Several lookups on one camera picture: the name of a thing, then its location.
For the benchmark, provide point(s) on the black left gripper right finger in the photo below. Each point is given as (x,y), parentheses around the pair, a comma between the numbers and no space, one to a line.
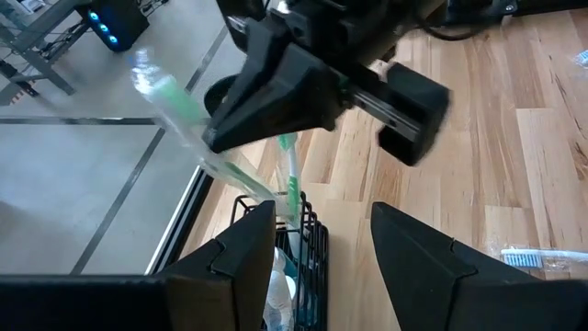
(436,285)

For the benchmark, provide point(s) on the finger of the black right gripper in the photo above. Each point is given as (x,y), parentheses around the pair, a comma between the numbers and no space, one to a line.
(280,101)
(422,110)

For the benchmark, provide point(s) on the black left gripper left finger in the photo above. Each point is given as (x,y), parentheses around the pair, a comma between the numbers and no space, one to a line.
(225,280)

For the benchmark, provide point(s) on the green toothbrush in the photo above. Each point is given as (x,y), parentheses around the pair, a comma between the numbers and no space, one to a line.
(177,99)
(292,184)

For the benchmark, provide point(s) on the black curved table clamp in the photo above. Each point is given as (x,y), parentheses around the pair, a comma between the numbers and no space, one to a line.
(216,94)

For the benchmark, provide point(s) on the black computer with blue lights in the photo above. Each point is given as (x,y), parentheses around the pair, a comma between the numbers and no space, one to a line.
(124,23)

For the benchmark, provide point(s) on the grey metal table frame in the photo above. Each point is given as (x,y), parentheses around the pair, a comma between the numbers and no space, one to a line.
(50,72)

